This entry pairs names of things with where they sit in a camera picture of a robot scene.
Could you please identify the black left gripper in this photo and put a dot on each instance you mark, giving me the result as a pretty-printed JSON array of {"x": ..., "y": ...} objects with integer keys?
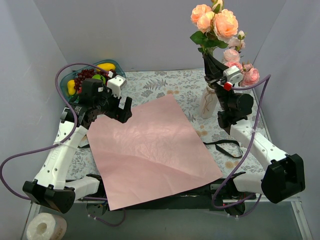
[{"x": 116, "y": 107}]

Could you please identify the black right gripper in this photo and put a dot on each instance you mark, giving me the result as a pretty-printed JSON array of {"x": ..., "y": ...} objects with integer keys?
[{"x": 215, "y": 80}]

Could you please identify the pale pink rose stem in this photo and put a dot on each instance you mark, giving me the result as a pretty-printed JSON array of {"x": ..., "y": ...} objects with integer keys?
[{"x": 235, "y": 46}]

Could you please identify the bright pink rose stem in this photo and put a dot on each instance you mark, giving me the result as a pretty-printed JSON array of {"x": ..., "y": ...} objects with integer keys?
[{"x": 250, "y": 74}]

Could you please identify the single peach rose stem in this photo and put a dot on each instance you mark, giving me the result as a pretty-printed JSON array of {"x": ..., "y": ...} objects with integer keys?
[{"x": 224, "y": 25}]

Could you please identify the purple wrapping paper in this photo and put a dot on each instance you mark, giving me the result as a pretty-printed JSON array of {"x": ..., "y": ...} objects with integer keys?
[{"x": 156, "y": 153}]

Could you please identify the two-bloom peach rose stem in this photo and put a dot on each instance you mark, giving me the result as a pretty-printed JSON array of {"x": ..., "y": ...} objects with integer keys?
[{"x": 201, "y": 17}]

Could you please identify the black gold-lettered ribbon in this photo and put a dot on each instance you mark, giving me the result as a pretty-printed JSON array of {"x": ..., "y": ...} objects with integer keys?
[{"x": 223, "y": 151}]

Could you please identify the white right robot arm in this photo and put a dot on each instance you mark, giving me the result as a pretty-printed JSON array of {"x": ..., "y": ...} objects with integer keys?
[{"x": 284, "y": 174}]

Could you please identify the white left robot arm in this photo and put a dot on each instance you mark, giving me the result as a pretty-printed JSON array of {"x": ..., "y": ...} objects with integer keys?
[{"x": 50, "y": 188}]

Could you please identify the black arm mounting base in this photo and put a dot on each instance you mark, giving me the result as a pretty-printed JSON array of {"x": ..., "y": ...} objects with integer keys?
[{"x": 198, "y": 198}]

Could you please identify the white ribbed ceramic vase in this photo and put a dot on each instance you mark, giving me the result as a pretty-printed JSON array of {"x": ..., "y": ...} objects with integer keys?
[{"x": 207, "y": 103}]

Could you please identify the floral patterned table mat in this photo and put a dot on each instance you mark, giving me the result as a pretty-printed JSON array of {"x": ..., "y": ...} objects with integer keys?
[{"x": 187, "y": 87}]

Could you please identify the green toy watermelon ball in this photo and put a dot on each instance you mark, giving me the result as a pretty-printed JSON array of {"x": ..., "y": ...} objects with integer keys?
[{"x": 99, "y": 77}]

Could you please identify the teal plastic fruit basket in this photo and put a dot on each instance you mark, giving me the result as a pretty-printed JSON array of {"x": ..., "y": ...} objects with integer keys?
[{"x": 72, "y": 75}]

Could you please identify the yellow toy mango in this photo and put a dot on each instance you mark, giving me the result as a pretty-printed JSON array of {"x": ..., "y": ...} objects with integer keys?
[{"x": 107, "y": 66}]

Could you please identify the dark red toy grapes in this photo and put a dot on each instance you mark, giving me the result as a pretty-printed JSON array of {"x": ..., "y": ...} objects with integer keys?
[{"x": 88, "y": 73}]

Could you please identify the white tissue paper roll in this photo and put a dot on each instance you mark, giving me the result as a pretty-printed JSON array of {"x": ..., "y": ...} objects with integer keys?
[{"x": 46, "y": 226}]

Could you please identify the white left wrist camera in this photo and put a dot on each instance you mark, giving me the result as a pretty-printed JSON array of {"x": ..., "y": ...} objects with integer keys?
[{"x": 116, "y": 84}]

